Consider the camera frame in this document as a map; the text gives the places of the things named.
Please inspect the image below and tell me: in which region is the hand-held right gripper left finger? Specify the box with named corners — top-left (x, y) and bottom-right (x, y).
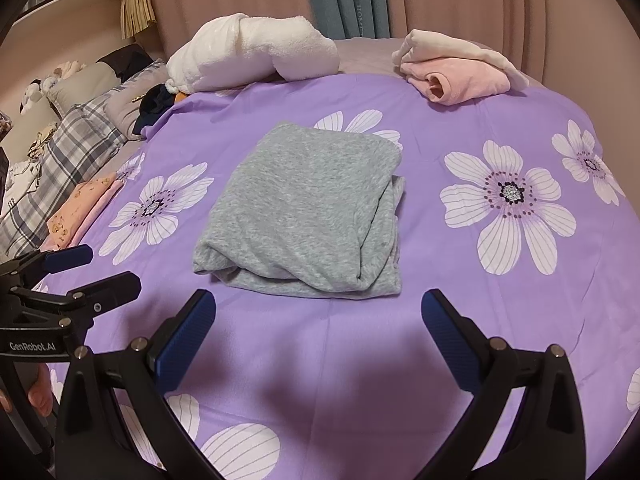
top-left (52, 289), bottom-right (217, 480)

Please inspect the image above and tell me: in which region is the white printed pillow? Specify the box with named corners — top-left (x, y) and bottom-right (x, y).
top-left (0, 120), bottom-right (61, 201)

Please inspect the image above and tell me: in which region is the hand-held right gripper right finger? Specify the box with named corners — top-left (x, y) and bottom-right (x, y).
top-left (421, 289), bottom-right (587, 480)

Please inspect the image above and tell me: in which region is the navy garment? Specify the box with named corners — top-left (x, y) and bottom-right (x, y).
top-left (138, 85), bottom-right (176, 128)

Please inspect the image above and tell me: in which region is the purple floral bed sheet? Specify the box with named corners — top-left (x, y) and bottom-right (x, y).
top-left (35, 72), bottom-right (640, 480)

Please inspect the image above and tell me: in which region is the pink cream fleece garment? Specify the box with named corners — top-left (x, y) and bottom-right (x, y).
top-left (391, 29), bottom-right (531, 106)

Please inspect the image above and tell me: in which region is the white fluffy blanket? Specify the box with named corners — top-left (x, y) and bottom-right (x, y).
top-left (166, 12), bottom-right (341, 93)

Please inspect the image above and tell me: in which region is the grey plaid quilt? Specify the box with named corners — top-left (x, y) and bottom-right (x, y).
top-left (0, 92), bottom-right (128, 256)

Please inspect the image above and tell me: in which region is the grey printed sweatshirt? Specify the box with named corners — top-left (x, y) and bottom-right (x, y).
top-left (192, 120), bottom-right (405, 301)

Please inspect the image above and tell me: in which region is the pink folded garment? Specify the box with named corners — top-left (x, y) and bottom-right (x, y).
top-left (40, 177), bottom-right (126, 252)

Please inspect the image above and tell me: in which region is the person's left hand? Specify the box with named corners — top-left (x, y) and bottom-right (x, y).
top-left (0, 362), bottom-right (55, 417)

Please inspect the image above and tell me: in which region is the dark pillow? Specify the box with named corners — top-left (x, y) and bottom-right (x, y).
top-left (97, 42), bottom-right (153, 83)

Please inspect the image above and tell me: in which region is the beige grey pillow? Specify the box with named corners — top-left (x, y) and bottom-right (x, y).
top-left (45, 62), bottom-right (121, 108)

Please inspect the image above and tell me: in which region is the orange printed folded garment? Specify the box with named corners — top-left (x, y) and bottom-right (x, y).
top-left (50, 170), bottom-right (118, 248)

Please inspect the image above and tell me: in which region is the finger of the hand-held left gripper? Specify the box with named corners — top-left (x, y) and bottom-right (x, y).
top-left (0, 244), bottom-right (95, 281)
top-left (10, 271), bottom-right (142, 331)

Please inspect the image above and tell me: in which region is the white plush toy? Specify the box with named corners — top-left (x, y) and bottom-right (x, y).
top-left (20, 61), bottom-right (88, 113)

